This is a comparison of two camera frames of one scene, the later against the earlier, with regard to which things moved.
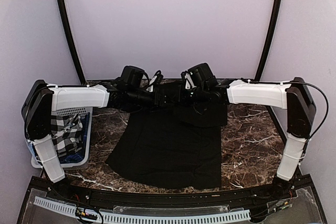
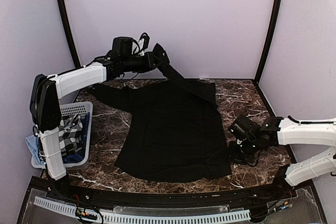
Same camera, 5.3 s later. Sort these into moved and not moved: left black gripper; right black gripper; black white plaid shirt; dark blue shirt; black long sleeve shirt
Moved: left black gripper; black long sleeve shirt; right black gripper
Not moved: black white plaid shirt; dark blue shirt
